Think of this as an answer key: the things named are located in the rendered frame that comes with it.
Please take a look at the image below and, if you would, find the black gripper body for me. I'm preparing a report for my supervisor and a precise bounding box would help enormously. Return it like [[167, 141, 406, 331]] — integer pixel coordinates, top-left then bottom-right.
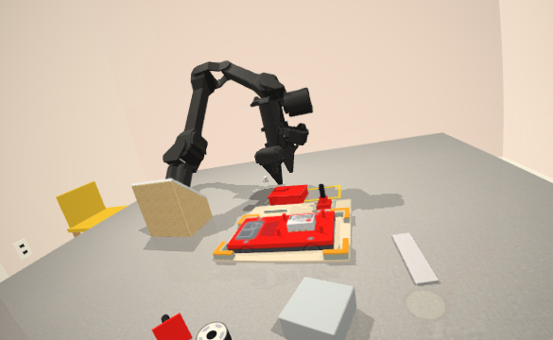
[[254, 118, 295, 163]]

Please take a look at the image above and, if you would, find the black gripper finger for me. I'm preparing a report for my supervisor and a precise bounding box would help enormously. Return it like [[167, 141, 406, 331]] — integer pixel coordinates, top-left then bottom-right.
[[259, 158, 285, 185], [284, 145, 299, 173]]

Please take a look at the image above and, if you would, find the white flat bar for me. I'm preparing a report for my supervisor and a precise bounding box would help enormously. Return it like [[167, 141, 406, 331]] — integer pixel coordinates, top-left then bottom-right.
[[392, 232, 439, 285]]

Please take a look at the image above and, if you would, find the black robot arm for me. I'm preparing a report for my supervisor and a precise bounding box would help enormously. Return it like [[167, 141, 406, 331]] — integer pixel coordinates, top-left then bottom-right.
[[163, 60, 314, 188]]

